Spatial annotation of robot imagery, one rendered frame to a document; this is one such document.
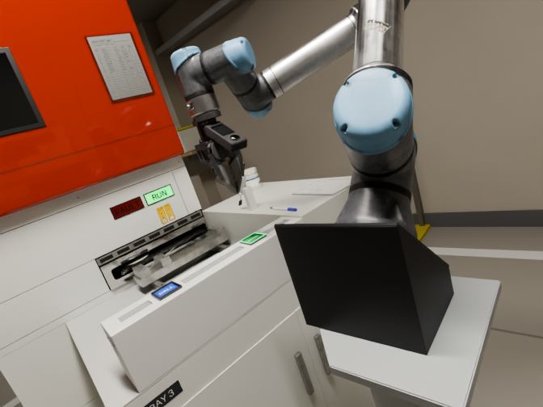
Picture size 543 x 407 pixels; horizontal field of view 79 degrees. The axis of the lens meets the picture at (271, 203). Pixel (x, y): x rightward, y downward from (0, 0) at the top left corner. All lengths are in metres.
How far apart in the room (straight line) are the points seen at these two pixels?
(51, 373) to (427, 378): 1.17
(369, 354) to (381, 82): 0.45
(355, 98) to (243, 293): 0.54
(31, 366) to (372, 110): 1.27
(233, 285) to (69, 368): 0.77
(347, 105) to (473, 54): 2.18
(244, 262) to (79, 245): 0.68
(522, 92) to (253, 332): 2.26
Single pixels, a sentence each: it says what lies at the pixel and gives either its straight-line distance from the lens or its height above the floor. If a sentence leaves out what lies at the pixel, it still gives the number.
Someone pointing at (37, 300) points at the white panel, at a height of 0.93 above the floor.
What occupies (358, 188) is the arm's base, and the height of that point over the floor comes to 1.08.
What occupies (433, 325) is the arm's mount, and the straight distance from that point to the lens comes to 0.66.
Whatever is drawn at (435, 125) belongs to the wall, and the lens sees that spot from 2.79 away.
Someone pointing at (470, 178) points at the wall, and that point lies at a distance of 2.85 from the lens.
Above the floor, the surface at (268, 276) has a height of 0.87.
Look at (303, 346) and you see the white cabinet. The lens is 1.04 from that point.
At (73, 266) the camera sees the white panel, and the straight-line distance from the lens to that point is 1.34.
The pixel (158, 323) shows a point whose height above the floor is 0.93.
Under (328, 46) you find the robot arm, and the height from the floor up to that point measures 1.37.
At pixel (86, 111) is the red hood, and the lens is 1.31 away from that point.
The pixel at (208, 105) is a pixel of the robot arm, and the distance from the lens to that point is 0.83.
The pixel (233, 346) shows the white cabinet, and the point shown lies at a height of 0.77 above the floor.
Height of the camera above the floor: 1.26
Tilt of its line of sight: 14 degrees down
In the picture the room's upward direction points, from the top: 18 degrees counter-clockwise
